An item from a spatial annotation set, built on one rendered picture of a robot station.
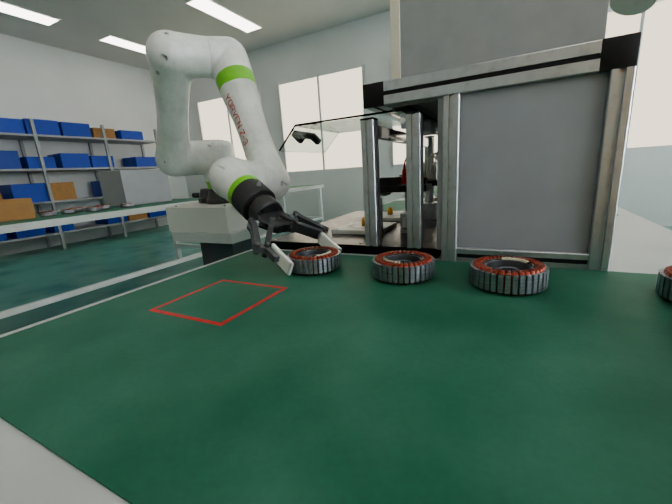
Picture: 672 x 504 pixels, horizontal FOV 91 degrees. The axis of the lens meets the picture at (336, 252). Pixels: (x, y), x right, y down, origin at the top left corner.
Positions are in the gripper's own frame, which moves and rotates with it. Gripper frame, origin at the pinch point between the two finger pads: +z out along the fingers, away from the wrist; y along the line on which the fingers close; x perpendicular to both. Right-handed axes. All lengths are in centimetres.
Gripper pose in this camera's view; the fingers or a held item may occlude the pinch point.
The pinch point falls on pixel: (313, 258)
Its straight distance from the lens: 69.6
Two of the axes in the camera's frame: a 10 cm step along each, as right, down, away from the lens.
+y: -7.0, 2.1, -6.9
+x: 3.0, -7.8, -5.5
